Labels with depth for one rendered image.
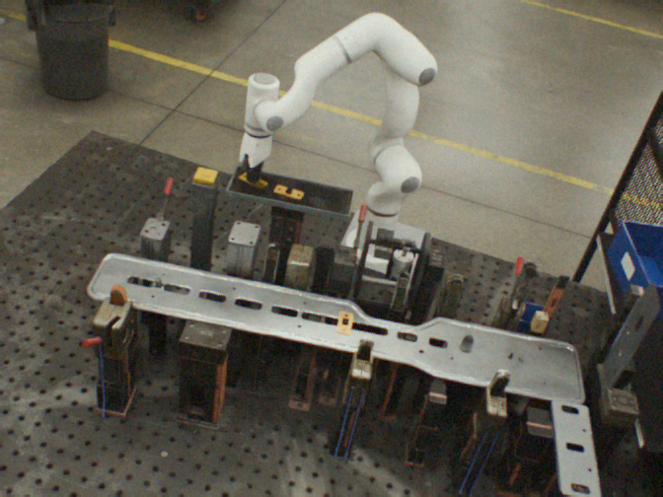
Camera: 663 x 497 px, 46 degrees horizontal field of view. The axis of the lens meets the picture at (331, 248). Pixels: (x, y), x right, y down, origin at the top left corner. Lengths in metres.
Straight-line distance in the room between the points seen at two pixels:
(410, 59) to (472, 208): 2.36
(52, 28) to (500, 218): 2.72
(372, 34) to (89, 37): 2.82
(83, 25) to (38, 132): 0.65
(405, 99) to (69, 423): 1.32
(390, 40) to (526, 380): 0.99
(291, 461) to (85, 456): 0.55
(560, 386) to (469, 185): 2.60
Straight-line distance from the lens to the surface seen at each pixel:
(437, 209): 4.40
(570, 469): 2.05
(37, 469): 2.22
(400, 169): 2.43
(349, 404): 2.07
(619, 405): 2.16
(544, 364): 2.25
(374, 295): 2.32
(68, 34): 4.73
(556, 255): 4.37
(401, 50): 2.21
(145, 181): 3.09
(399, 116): 2.37
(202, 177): 2.34
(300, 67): 2.15
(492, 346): 2.23
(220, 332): 2.05
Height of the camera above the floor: 2.52
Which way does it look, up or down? 40 degrees down
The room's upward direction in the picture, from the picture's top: 11 degrees clockwise
